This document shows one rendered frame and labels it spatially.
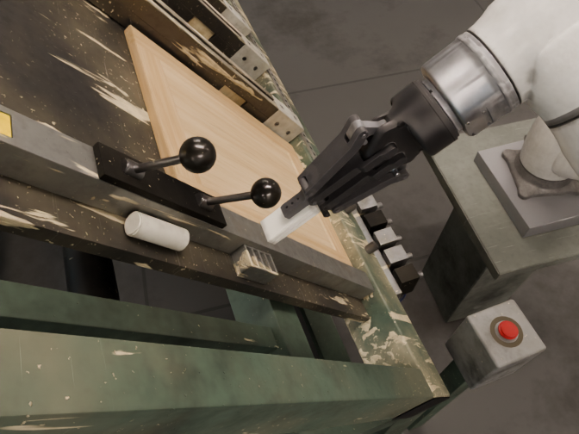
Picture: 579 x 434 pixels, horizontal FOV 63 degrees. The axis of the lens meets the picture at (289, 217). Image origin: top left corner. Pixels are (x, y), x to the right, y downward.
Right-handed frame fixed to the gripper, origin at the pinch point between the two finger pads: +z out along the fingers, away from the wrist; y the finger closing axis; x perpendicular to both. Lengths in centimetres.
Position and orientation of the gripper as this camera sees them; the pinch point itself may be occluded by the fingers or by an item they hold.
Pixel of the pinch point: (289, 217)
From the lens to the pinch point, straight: 55.2
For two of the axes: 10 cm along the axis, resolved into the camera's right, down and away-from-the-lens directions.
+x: -3.5, -7.8, 5.2
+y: 5.4, 2.8, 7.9
